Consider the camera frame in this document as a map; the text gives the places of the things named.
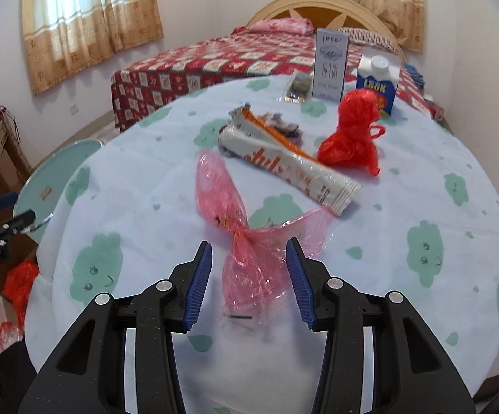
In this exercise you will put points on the red-orange mesh bag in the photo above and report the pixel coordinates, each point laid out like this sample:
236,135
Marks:
348,142

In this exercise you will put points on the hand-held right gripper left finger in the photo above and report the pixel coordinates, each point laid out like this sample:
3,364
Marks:
197,287

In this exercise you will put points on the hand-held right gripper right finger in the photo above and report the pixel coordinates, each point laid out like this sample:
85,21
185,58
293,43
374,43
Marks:
299,287

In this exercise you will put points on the dark cloth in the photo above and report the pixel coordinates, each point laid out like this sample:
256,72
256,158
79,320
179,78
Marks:
12,375

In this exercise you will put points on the small red plastic wrapper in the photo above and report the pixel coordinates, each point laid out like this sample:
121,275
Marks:
10,335

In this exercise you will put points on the wide beige patterned curtain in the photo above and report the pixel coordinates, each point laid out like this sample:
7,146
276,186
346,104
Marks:
90,21

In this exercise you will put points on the red plastic bag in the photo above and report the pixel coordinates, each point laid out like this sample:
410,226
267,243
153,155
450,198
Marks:
20,284

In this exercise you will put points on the pink clear plastic bag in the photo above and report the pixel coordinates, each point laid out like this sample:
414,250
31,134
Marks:
249,263

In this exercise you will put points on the long white orange wrapper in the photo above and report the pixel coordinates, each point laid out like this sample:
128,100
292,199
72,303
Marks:
284,168

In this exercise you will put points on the striped pillow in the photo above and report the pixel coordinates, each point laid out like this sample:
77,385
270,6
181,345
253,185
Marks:
370,37

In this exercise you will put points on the narrow beige patterned curtain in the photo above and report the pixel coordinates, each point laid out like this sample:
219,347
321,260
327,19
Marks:
400,4

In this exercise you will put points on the bed with red patterned quilt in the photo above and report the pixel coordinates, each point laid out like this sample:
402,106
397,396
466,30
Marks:
189,64

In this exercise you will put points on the tall white box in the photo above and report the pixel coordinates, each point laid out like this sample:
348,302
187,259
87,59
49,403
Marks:
329,64

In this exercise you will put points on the blue milk carton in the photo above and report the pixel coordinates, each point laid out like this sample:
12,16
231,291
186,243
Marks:
385,92

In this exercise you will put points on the white wall outlet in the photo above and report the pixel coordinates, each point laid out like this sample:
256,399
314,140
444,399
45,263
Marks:
74,109

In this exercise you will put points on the teal enamel basin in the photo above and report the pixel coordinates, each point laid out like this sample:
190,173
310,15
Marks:
59,172

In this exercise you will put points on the cream wooden headboard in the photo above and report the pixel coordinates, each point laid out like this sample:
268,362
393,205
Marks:
310,11

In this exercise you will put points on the pink pillow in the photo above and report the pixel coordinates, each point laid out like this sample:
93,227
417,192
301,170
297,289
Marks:
275,26

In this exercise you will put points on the blue cloth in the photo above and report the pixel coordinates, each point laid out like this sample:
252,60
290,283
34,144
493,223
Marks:
413,75

